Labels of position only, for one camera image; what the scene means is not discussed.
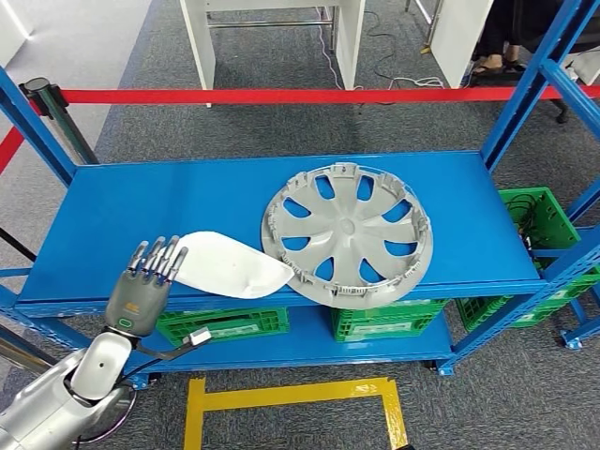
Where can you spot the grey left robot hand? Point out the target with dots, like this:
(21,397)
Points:
(136,304)

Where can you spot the white plastic body part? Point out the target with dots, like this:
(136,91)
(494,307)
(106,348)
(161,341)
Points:
(225,267)

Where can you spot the blue metal shelf rack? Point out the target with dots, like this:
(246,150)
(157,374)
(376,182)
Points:
(140,205)

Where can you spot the yellow floor tape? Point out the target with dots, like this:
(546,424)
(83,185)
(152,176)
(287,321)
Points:
(281,392)

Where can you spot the short red barrier belt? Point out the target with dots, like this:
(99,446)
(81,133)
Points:
(9,149)

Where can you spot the long red barrier belt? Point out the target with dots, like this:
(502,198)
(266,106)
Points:
(281,96)

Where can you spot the grey wheel hubcap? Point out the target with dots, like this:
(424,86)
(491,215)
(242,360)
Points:
(346,226)

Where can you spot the white table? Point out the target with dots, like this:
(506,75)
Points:
(346,43)

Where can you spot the white desk panel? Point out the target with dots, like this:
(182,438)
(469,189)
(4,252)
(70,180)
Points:
(459,37)

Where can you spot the person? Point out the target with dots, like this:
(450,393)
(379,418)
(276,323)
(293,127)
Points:
(492,31)

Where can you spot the open green plastic crate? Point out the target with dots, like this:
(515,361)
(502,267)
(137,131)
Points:
(549,217)

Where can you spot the black office chair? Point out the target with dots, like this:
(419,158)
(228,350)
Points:
(561,113)

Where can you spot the chrome stanchion post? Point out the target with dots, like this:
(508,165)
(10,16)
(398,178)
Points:
(19,351)

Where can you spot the dark barrier stanchion post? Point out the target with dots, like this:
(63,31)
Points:
(61,124)

